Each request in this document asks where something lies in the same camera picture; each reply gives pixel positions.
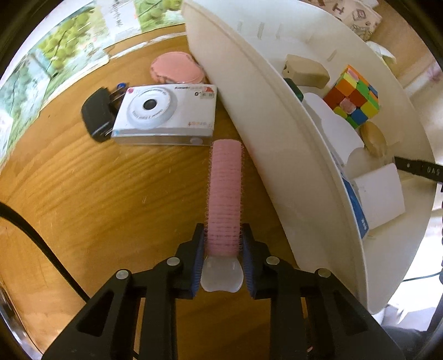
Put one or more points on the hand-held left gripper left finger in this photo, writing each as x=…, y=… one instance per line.
x=197, y=263

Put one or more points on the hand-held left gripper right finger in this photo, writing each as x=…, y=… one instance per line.
x=247, y=266

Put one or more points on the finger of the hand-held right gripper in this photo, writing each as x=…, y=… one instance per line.
x=418, y=169

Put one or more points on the white power adapter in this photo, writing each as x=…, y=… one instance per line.
x=379, y=194

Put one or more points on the blue and white box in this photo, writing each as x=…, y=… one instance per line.
x=354, y=207

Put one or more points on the pink hair roller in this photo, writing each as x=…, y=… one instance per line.
x=225, y=194

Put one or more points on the colourful puzzle cube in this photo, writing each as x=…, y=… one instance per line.
x=353, y=93

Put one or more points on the white plastic storage bin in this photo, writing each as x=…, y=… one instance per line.
x=263, y=86

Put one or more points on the pale floral cloth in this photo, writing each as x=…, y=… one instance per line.
x=429, y=72

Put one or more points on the green tissue pack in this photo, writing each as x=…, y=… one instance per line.
x=380, y=52

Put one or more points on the dark green plastic item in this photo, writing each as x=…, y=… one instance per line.
x=294, y=88

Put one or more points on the beige printed tote bag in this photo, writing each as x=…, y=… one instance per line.
x=360, y=17

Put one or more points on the black power adapter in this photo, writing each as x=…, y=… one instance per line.
x=98, y=114

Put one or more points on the pink round case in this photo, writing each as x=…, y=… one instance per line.
x=176, y=67

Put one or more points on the grape print cardboard backdrop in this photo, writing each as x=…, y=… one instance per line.
x=62, y=52

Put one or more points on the white compact camera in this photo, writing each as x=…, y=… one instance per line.
x=162, y=110

